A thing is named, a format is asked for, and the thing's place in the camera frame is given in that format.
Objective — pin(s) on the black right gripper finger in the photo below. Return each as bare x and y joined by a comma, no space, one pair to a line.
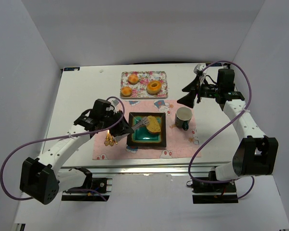
193,85
189,99

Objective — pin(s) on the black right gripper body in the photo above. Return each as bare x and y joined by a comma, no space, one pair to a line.
198,90

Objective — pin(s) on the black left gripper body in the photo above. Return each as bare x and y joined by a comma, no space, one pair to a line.
119,121

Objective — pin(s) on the seeded bread slice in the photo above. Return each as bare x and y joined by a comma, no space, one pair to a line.
153,126

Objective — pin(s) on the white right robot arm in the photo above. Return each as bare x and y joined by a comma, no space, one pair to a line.
256,153

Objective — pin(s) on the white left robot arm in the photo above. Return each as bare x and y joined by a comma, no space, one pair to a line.
41,177

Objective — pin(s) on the green white mug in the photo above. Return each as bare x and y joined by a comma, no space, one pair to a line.
182,118

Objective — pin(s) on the gold fork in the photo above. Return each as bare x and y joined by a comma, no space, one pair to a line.
108,139

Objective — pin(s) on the black teal square plate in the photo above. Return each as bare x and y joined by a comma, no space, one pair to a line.
142,138

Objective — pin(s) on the round bun front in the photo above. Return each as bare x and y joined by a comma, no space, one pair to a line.
126,91

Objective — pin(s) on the round bun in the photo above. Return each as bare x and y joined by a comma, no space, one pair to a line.
133,79
126,91

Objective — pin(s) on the orange glazed donut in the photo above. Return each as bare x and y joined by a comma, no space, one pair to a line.
153,87

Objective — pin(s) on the floral rectangular tray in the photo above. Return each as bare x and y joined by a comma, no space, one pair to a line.
139,89

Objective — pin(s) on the pink bunny placemat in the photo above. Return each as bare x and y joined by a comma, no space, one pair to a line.
180,143

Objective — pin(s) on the round bun rear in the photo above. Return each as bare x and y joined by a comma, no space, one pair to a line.
133,79

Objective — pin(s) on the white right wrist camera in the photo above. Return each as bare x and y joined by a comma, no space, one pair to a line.
198,70

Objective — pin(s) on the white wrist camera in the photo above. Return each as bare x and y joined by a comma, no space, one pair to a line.
115,103
198,70

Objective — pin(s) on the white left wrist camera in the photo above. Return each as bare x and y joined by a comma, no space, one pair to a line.
115,103

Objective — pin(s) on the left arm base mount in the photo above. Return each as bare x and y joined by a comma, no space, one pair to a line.
93,189

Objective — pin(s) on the aluminium table rail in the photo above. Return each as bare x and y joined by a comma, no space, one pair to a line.
146,170

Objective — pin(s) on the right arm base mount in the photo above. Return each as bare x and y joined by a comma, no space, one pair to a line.
206,192

